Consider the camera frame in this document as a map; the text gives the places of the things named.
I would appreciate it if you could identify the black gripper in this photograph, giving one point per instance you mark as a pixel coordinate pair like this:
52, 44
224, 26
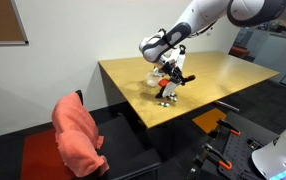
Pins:
169, 69

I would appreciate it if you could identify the white green candy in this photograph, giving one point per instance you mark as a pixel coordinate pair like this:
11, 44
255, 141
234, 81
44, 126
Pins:
166, 105
175, 99
171, 98
163, 104
173, 94

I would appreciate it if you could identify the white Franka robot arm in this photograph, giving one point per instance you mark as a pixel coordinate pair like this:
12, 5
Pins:
209, 13

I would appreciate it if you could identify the red lid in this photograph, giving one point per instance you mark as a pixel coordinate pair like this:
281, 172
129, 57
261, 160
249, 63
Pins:
163, 82

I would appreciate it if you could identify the clear plastic cup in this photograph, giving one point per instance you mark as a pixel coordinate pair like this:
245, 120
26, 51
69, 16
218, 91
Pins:
151, 80

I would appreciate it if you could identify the silver table foot bar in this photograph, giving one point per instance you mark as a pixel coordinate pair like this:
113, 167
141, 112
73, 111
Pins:
226, 106

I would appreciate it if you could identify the red bench seat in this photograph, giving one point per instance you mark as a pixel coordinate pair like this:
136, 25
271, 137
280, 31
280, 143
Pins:
239, 52

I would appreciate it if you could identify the black chair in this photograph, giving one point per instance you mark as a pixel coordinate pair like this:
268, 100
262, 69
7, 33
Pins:
126, 150

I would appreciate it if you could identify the grey office cabinet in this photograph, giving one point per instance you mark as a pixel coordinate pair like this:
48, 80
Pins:
276, 56

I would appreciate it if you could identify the black pegboard table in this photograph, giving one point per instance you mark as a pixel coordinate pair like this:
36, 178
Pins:
239, 156

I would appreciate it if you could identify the salmon red towel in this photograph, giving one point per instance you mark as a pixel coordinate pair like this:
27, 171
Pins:
76, 136

